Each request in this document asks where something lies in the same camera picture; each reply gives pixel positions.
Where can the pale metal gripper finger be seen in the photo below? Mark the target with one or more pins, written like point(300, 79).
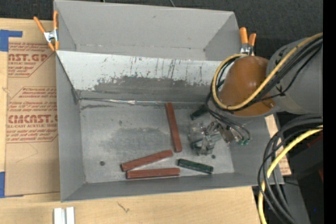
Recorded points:
point(206, 147)
point(199, 131)

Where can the dark green flat block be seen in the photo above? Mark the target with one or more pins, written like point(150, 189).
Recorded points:
point(195, 165)

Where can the red-brown flat block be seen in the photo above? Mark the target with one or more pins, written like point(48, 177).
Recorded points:
point(173, 127)
point(153, 173)
point(147, 160)

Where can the grey metal bin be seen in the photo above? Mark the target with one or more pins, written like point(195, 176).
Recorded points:
point(136, 128)

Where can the brown cardboard board, red print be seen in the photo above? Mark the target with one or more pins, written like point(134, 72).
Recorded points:
point(31, 157)

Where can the black cylinder on white bracket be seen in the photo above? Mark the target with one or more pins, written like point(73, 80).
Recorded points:
point(198, 113)

